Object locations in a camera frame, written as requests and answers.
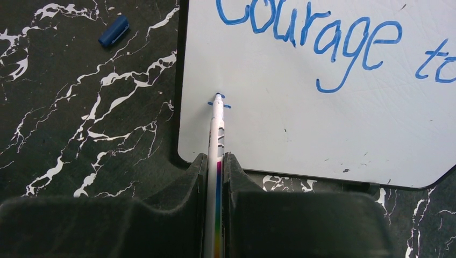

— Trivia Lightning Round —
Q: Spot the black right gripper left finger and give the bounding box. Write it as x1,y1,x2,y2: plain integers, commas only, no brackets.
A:
1,154,208,257

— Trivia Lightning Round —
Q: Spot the blue and white marker pen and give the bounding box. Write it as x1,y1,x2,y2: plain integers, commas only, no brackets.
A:
203,93,225,257

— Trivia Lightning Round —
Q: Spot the blue marker cap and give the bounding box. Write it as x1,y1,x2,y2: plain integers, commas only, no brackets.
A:
98,15,130,48

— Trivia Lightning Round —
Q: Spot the small black-framed whiteboard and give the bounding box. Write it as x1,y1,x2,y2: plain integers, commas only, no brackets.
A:
176,1,455,189

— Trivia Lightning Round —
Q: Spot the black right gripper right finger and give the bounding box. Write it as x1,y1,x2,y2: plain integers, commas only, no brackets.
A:
224,153,395,257

